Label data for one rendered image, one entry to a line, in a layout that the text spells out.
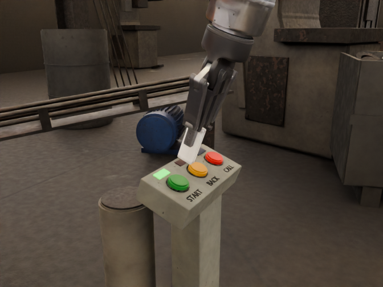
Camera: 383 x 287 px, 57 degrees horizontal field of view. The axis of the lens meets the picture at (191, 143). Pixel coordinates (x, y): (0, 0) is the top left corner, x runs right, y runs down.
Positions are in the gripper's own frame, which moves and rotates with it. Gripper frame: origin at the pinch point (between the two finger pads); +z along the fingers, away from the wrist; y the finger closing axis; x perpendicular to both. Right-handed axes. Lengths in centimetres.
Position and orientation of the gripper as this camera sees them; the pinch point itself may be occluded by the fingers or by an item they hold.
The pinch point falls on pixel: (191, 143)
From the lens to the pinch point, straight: 61.8
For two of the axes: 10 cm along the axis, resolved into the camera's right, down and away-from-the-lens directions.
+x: 8.1, 4.7, -3.4
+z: -3.0, 8.4, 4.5
